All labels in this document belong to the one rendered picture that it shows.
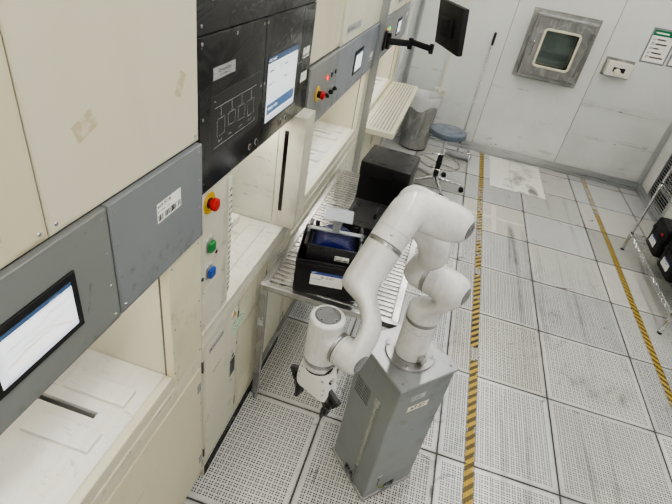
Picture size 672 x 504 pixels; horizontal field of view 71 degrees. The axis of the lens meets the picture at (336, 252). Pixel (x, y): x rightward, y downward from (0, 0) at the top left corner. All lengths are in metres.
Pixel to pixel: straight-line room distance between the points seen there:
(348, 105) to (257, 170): 1.45
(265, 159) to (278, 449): 1.34
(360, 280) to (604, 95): 5.31
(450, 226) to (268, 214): 1.16
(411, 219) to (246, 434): 1.62
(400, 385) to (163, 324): 0.84
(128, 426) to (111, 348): 0.27
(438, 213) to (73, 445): 1.10
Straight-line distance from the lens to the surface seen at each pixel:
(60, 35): 0.85
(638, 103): 6.30
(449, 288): 1.56
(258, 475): 2.36
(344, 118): 3.47
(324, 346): 1.09
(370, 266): 1.09
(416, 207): 1.12
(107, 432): 1.49
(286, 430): 2.48
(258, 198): 2.19
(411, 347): 1.77
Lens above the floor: 2.06
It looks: 35 degrees down
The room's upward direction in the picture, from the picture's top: 11 degrees clockwise
